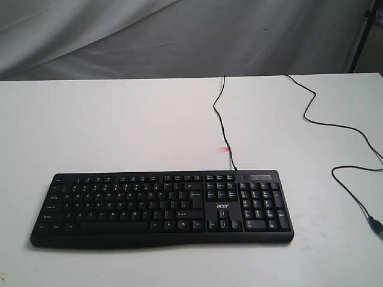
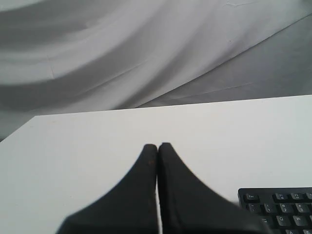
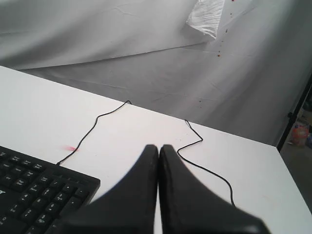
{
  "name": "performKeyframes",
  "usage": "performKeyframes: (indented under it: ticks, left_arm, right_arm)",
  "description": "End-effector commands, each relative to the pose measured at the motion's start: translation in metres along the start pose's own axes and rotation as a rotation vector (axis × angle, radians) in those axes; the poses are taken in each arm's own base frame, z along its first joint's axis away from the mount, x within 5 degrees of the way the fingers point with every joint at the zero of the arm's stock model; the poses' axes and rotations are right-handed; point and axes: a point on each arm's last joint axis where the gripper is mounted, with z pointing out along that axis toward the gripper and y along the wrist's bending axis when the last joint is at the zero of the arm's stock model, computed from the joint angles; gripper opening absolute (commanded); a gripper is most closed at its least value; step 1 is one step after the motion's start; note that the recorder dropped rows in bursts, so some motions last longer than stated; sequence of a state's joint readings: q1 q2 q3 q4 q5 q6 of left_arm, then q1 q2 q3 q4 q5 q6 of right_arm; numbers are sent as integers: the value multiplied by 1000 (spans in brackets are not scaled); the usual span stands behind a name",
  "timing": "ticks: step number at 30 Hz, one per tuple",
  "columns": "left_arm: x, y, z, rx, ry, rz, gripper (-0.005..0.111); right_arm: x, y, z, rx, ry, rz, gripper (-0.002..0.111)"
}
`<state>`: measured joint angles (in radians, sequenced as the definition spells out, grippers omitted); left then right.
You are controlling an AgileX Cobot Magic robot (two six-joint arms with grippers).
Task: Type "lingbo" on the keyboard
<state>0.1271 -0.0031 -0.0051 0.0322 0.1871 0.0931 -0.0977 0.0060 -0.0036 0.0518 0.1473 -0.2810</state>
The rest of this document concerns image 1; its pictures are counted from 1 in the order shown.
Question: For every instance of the black acer keyboard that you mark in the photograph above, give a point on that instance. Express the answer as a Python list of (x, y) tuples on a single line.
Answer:
[(151, 209)]

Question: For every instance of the grey backdrop cloth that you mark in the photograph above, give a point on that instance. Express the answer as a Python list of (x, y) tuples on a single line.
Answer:
[(81, 40)]

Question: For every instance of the black tripod stand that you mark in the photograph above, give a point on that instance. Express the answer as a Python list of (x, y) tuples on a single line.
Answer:
[(369, 18)]

